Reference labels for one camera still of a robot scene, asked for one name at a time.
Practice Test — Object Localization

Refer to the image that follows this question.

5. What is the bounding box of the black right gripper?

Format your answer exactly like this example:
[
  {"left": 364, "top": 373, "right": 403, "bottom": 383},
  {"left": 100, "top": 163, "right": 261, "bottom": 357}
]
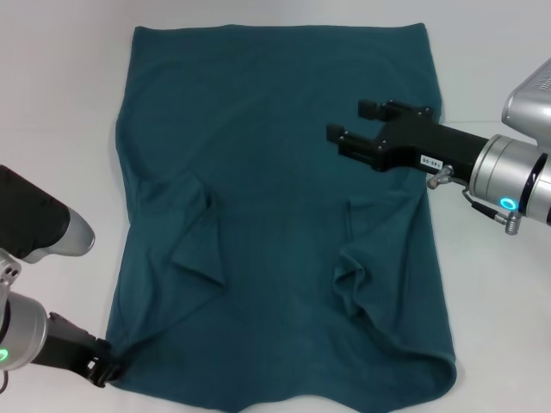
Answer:
[{"left": 325, "top": 98, "right": 492, "bottom": 177}]

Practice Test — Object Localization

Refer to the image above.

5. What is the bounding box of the blue shirt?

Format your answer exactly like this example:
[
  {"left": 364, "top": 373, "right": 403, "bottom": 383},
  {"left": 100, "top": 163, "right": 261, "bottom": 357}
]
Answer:
[{"left": 105, "top": 23, "right": 458, "bottom": 413}]

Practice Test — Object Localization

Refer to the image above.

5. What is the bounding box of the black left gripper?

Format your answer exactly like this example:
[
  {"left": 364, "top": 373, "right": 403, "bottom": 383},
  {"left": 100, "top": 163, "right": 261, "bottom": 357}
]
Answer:
[{"left": 30, "top": 311, "right": 127, "bottom": 389}]

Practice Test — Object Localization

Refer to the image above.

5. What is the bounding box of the right arm cable with plug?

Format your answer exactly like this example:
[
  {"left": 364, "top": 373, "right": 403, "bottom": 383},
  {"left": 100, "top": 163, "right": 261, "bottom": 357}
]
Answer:
[{"left": 425, "top": 164, "right": 523, "bottom": 237}]

